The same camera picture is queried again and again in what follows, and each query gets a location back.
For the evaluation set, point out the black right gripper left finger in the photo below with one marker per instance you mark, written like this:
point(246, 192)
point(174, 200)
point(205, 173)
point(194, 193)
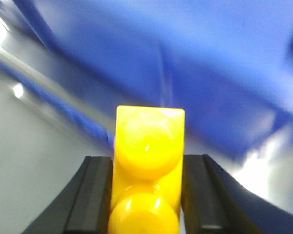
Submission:
point(83, 206)

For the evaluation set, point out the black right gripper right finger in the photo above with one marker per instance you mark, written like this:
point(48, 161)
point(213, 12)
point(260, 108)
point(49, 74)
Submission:
point(213, 202)

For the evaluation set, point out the yellow two-stud toy brick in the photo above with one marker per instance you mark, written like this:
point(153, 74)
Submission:
point(147, 173)

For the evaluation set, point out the grey bin shelving rack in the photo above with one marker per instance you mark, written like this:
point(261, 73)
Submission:
point(39, 70)

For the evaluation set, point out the blue bin on upper shelf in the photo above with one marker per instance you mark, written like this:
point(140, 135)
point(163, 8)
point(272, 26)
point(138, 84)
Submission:
point(227, 63)

